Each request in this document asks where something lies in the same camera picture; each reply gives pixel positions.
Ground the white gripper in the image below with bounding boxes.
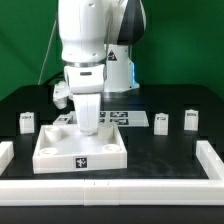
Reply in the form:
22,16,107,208
64,64,105,134

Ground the white square tabletop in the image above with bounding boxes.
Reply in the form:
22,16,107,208
32,122,127,174

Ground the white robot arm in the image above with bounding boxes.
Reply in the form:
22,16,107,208
58,0,146,134

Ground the white tag sheet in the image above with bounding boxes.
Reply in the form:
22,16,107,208
68,110,150,128

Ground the white U-shaped fence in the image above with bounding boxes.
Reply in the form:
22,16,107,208
0,141,224,206

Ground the black cable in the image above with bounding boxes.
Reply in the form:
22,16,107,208
43,71,66,86

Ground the grey cable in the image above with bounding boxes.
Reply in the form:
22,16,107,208
37,19,59,86

